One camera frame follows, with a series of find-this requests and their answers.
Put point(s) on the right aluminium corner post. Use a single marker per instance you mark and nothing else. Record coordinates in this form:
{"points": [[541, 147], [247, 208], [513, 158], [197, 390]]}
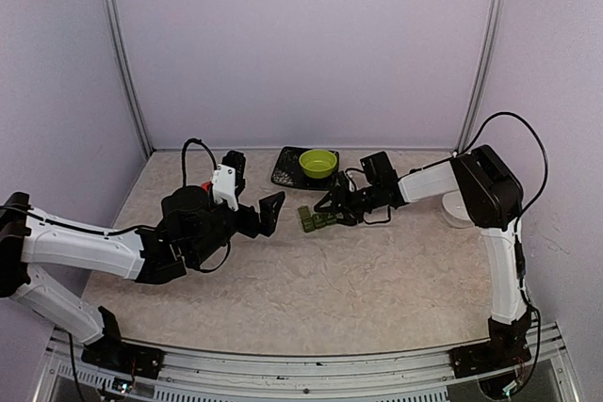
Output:
{"points": [[484, 62]]}

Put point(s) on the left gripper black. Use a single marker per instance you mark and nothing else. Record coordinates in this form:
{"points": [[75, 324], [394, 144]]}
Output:
{"points": [[267, 216]]}

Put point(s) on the aluminium corner post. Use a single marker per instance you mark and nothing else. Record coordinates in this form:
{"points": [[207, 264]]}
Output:
{"points": [[484, 62], [126, 77]]}

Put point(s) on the aluminium front frame rail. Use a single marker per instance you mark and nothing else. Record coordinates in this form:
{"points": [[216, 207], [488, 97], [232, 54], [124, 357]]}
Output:
{"points": [[188, 374]]}

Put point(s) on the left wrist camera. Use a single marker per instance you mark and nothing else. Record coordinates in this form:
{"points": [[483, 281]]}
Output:
{"points": [[223, 187]]}

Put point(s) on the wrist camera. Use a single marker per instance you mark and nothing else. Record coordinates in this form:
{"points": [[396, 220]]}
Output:
{"points": [[345, 180], [223, 187]]}

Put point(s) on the black patterned tray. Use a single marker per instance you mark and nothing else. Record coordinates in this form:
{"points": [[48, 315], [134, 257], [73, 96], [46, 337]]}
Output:
{"points": [[288, 172]]}

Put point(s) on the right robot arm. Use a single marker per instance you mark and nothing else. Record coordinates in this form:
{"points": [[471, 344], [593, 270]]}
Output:
{"points": [[492, 197]]}

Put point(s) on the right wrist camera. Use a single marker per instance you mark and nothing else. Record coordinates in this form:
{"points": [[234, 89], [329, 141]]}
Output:
{"points": [[345, 180]]}

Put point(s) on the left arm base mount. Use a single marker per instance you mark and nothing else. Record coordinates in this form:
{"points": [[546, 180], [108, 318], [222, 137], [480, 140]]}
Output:
{"points": [[125, 358]]}

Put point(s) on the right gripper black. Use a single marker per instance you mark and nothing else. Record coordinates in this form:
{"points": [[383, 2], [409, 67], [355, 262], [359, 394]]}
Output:
{"points": [[351, 216]]}

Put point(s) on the green pill organizer box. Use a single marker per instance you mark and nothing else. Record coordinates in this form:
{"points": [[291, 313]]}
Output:
{"points": [[311, 222]]}

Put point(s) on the left aluminium corner post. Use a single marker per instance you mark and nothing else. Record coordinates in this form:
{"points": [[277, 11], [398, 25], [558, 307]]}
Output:
{"points": [[126, 77]]}

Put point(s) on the lime green bowl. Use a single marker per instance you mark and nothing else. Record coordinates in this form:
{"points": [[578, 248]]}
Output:
{"points": [[317, 163]]}

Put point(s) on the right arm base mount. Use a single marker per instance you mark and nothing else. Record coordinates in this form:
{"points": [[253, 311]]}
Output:
{"points": [[489, 356]]}

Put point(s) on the white bottle lid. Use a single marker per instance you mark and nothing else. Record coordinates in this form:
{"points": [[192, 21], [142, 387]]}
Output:
{"points": [[454, 211]]}

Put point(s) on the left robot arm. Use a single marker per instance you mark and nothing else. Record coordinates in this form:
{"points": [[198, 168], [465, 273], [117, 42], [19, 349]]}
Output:
{"points": [[197, 221]]}

